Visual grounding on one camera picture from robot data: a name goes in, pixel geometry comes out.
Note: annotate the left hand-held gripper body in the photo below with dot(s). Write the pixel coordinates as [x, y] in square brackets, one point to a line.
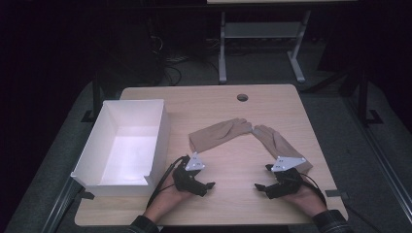
[183, 179]

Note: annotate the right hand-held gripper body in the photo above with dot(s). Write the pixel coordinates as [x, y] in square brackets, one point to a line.
[286, 184]

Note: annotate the white box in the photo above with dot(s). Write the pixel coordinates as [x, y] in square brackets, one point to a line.
[129, 155]

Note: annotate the person's right hand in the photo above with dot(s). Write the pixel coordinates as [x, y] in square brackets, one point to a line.
[309, 200]

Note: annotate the person's left hand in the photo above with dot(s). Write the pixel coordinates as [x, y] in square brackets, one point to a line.
[165, 204]

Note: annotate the grey tape strip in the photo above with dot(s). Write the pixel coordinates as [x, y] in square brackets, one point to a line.
[336, 194]

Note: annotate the black metal stand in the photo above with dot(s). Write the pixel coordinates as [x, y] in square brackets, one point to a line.
[364, 100]
[96, 97]

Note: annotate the metal floor rail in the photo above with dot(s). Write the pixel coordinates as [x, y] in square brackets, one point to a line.
[382, 152]
[60, 207]

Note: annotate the grey metal frame desk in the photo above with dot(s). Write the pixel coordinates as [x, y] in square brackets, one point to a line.
[262, 29]

